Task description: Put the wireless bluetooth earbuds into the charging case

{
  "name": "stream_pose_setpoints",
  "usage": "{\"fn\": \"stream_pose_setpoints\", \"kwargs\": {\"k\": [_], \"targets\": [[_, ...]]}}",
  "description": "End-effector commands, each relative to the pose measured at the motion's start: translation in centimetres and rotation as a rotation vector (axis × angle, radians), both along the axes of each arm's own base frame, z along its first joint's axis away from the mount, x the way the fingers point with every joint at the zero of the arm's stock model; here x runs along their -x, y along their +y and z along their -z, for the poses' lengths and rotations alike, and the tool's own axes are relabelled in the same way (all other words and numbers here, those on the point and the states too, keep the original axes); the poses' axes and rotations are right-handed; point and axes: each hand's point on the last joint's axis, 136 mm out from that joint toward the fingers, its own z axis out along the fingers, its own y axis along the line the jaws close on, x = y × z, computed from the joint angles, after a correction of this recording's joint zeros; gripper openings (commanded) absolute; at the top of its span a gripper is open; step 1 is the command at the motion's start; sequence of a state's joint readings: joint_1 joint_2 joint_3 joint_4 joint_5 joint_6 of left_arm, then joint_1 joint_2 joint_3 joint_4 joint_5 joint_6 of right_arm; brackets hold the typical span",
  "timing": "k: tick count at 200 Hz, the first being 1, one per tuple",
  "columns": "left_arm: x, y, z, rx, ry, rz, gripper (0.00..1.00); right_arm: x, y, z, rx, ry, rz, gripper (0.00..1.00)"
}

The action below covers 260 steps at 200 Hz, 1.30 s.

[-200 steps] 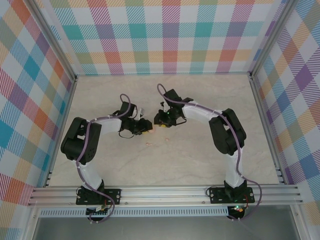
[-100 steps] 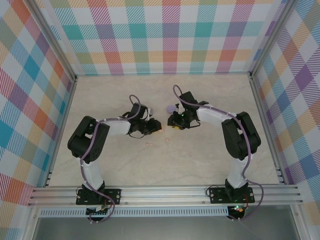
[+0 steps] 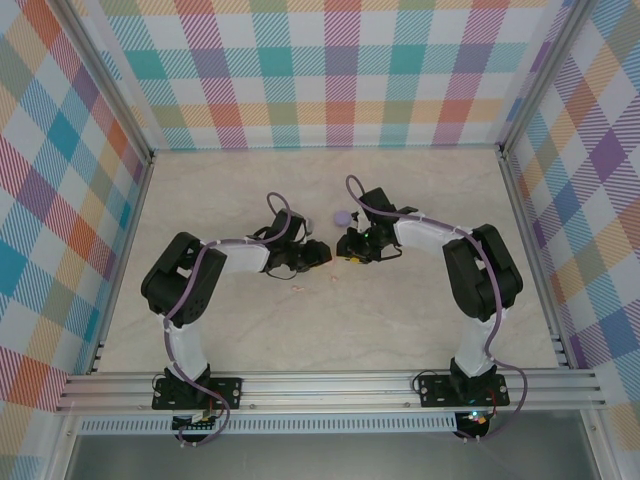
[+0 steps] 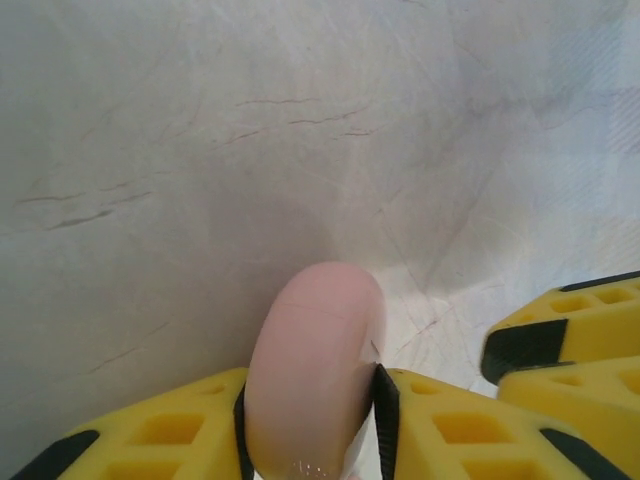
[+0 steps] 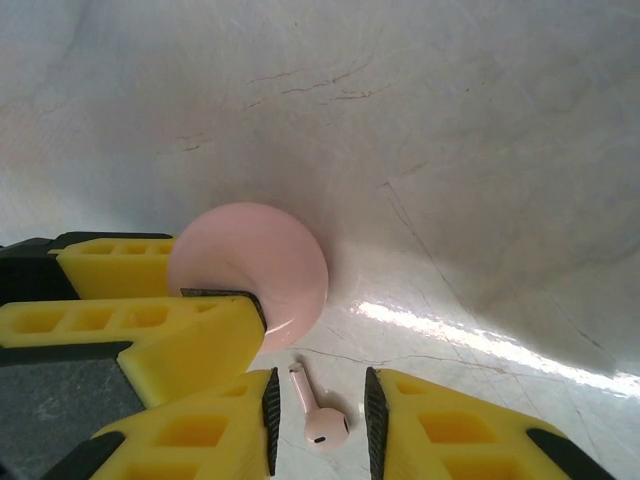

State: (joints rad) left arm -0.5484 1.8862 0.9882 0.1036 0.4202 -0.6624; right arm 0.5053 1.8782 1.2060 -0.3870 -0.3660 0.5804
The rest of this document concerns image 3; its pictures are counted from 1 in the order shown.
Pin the purple earbud charging case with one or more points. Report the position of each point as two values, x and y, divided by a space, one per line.
342 217

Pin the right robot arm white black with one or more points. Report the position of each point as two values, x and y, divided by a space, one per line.
475 345

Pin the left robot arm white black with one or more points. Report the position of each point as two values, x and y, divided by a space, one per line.
192 345

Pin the small circuit board green light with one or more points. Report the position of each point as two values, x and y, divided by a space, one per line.
477 420

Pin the small circuit board white connector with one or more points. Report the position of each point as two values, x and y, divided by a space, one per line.
190 425

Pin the grey metal sheet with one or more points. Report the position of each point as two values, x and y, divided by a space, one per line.
325 460

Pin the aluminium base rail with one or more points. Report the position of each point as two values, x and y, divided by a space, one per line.
325 387

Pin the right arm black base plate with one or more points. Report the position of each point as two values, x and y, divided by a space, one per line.
432 390

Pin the aluminium side frame rail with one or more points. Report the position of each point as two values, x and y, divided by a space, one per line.
532 250
121 260

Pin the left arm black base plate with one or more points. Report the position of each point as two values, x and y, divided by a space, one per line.
227 392

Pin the aluminium corner post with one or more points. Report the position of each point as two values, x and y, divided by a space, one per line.
547 75
111 85

